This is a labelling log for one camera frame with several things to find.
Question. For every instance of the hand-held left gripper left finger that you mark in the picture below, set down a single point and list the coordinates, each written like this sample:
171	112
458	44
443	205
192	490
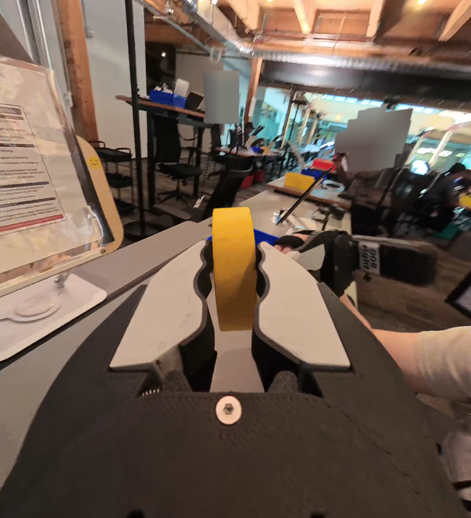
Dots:
166	307

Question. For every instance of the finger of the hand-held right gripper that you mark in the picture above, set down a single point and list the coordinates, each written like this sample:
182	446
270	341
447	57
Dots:
312	259

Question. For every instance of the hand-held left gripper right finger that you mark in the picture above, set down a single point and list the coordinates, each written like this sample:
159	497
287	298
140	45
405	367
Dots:
300	315

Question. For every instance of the blue plastic bin with tag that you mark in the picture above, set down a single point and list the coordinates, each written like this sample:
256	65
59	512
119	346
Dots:
266	238

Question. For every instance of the yellow tape roll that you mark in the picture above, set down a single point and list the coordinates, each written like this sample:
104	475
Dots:
233	267

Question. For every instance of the grey desk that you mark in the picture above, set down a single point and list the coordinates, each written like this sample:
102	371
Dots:
0	425

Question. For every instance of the wooden standing desk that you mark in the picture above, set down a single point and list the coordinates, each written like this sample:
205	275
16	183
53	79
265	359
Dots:
154	103

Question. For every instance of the yellow storage bin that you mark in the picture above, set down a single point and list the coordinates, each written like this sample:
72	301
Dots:
298	180

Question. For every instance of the white stand base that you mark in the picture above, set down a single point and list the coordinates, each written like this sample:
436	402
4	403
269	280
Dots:
77	299

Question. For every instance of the black chair with armrest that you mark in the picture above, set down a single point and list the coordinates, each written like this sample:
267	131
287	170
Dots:
231	190

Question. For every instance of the black office chair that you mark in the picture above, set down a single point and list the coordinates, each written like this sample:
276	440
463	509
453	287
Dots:
174	162

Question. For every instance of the black utility cart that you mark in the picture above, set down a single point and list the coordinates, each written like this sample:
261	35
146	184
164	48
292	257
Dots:
116	170

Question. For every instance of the yellow smiley sticker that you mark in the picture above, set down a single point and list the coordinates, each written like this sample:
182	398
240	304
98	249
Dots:
94	162

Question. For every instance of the person's light shirt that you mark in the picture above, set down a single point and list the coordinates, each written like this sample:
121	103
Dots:
462	384

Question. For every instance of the black floor lamp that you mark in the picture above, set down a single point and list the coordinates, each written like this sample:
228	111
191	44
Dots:
136	121

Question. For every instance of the dark laptop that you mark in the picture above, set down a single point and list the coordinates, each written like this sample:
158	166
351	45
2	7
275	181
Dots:
195	101

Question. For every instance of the laminated instruction sheet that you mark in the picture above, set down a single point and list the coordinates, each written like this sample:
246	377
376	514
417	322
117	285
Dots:
21	170

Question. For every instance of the blue storage bin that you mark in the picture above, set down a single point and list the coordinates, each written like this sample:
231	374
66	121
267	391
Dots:
166	99

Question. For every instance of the white box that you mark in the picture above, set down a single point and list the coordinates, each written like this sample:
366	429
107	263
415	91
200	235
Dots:
182	87

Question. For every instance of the silver ventilation duct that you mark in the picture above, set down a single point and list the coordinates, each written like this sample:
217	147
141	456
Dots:
219	28

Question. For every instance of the wooden post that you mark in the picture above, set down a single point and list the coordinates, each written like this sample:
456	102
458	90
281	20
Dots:
77	73

